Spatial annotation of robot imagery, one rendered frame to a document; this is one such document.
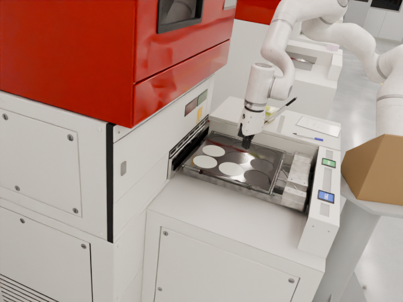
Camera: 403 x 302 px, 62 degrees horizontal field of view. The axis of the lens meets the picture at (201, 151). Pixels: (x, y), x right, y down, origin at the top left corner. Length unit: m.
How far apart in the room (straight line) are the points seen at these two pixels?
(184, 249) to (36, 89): 0.72
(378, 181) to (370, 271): 1.12
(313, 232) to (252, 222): 0.22
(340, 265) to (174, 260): 0.88
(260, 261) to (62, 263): 0.69
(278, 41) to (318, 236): 0.70
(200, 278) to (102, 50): 0.89
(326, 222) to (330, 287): 0.87
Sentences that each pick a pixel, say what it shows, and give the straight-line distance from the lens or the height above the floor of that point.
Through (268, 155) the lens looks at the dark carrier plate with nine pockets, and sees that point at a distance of 1.53.
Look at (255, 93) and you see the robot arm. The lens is 1.24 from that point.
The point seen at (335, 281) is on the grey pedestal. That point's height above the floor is 0.30.
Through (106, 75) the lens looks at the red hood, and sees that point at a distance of 0.84.
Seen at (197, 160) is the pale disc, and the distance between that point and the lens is 1.38.
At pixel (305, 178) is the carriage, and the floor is 0.88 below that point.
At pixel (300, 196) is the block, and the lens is 1.30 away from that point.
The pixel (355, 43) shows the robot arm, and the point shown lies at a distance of 1.59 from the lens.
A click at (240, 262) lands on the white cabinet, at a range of 1.22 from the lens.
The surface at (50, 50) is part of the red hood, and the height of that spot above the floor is 1.37.
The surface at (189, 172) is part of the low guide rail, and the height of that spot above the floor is 0.84.
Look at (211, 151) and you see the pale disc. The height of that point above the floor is 0.90.
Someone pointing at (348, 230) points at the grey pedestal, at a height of 0.62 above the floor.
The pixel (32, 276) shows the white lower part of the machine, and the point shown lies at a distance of 1.52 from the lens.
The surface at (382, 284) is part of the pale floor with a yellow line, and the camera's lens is 2.54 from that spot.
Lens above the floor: 1.60
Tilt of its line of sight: 29 degrees down
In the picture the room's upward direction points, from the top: 8 degrees clockwise
